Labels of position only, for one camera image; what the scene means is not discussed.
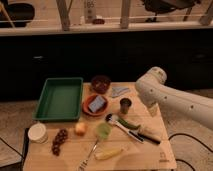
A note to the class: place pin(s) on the metal cup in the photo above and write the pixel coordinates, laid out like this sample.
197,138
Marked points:
125,104

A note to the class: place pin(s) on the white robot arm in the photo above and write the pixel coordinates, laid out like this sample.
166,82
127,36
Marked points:
151,89

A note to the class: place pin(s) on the dark red bowl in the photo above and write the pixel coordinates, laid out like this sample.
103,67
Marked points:
100,83

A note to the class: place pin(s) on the blue sponge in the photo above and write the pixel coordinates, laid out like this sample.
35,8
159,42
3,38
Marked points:
96,104

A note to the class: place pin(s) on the orange bowl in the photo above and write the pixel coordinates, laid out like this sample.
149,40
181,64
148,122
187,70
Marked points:
88,100

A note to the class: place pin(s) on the light green cup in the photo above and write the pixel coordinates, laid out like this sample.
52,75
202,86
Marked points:
102,131

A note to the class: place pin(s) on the green chili pepper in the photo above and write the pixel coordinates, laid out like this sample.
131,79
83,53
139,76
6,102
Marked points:
128,125

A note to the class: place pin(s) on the green plastic tray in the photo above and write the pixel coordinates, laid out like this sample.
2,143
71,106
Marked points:
60,100

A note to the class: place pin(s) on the small yellow apple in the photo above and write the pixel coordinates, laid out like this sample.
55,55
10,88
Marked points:
80,128

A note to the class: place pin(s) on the bunch of red grapes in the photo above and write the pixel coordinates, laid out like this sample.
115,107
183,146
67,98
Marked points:
59,139

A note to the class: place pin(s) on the yellow corn cob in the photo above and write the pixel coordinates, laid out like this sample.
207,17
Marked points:
106,154

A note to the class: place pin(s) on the white bottle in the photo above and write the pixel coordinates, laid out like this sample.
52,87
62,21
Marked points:
89,10

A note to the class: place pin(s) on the metal fork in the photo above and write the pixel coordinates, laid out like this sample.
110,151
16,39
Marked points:
84,163

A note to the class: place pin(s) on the white paper cup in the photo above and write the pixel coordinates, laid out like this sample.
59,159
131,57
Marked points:
38,133

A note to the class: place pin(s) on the black office chair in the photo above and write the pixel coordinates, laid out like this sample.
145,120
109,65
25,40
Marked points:
167,6

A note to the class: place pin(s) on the black chair at left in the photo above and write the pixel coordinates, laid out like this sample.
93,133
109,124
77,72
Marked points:
20,13

